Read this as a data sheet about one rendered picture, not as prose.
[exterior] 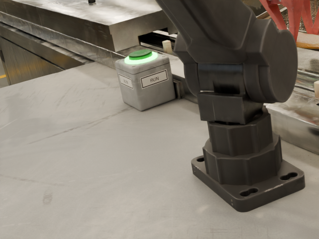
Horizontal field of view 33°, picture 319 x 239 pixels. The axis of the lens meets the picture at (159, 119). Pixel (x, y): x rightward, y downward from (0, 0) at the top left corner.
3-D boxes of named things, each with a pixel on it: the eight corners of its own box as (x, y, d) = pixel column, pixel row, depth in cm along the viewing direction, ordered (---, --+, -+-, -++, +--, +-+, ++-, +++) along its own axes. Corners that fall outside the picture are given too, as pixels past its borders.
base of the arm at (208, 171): (190, 171, 66) (240, 214, 55) (179, 111, 63) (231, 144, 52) (249, 149, 68) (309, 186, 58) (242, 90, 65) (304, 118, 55)
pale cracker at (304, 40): (266, 41, 76) (265, 33, 76) (286, 34, 78) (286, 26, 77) (317, 51, 68) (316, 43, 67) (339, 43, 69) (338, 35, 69)
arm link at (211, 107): (202, 133, 59) (247, 138, 56) (188, 44, 56) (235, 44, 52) (239, 101, 66) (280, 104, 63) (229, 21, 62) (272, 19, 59)
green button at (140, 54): (126, 63, 90) (124, 54, 89) (146, 56, 91) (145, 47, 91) (136, 67, 86) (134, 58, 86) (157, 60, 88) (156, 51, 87)
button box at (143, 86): (124, 119, 95) (110, 60, 91) (162, 105, 98) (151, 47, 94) (145, 132, 88) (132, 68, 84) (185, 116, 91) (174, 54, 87)
